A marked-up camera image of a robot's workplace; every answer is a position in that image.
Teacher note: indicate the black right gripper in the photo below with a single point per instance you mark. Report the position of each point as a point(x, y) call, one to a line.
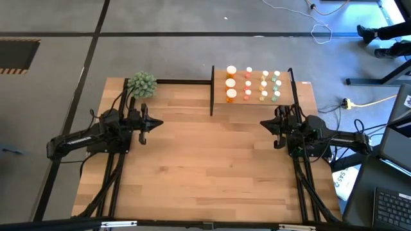
point(289, 123)

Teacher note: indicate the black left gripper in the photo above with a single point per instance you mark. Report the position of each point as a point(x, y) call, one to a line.
point(138, 121)

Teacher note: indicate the yellow medicine bottle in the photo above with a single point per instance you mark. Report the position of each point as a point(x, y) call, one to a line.
point(263, 83)

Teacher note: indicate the large orange medicine bottle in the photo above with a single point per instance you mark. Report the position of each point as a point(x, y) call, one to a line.
point(231, 69)
point(230, 82)
point(231, 93)

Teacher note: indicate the yellow-green labelled medicine bottle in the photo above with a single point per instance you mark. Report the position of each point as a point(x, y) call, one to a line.
point(265, 73)

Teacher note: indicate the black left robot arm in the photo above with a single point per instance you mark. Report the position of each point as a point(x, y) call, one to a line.
point(77, 139)

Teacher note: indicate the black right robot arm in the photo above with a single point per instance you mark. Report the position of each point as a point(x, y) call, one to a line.
point(346, 141)

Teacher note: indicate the green plant in white pot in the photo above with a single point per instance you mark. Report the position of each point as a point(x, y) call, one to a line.
point(142, 84)

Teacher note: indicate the beige power strip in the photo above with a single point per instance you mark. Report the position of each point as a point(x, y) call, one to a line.
point(346, 103)

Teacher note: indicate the white printed paper sheet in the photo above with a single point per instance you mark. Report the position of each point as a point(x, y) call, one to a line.
point(345, 183)

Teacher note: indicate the black laptop with keyboard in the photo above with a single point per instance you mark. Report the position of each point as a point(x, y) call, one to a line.
point(363, 192)

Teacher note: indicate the dark laptop lid with sticker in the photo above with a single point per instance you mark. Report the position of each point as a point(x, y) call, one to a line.
point(396, 141)

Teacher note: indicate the dark grey floor object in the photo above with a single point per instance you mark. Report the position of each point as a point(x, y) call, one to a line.
point(11, 149)

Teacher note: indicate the person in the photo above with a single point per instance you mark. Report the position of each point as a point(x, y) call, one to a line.
point(391, 32)

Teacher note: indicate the black floor hatch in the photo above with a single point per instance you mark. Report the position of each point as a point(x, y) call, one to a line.
point(16, 54)

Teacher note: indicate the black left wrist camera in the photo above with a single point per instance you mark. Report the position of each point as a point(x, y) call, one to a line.
point(143, 138)

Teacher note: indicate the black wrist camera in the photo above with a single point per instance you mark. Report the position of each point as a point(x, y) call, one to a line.
point(280, 142)
point(143, 138)

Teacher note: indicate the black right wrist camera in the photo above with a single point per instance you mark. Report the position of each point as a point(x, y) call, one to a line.
point(280, 142)

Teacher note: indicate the wooden shelf with black frame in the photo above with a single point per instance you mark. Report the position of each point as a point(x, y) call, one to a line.
point(253, 103)

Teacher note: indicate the black desk leg frame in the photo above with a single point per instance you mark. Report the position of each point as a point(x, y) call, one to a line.
point(363, 81)

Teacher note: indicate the black aluminium rig frame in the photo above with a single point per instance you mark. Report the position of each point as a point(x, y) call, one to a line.
point(176, 225)

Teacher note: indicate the silver frame bracket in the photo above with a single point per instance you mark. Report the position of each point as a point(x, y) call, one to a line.
point(297, 227)
point(118, 223)

